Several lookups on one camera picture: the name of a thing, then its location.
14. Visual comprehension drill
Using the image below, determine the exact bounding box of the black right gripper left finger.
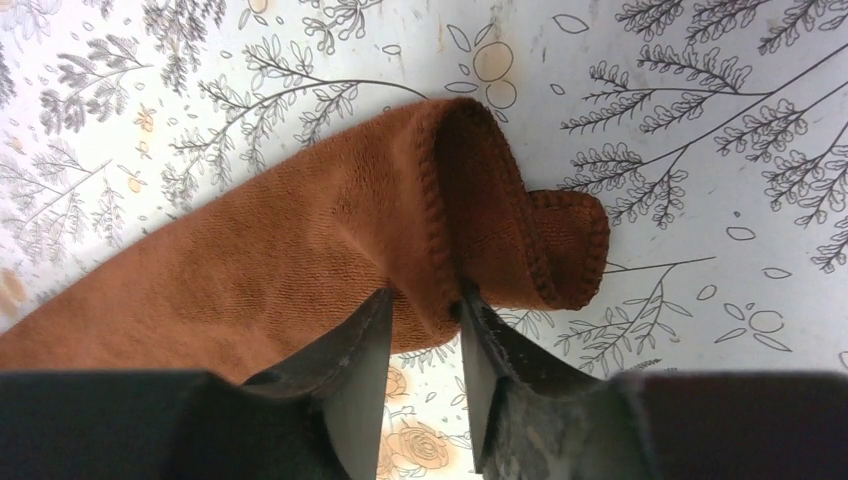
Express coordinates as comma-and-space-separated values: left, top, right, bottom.
244, 288, 393, 479

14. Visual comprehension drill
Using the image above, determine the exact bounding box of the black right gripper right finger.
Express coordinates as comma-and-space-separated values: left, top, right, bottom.
459, 281, 620, 479

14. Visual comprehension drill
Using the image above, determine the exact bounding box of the brown towel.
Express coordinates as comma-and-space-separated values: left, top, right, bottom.
1, 97, 610, 383

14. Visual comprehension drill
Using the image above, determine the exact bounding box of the floral patterned table mat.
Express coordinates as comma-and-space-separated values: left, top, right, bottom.
0, 0, 848, 480

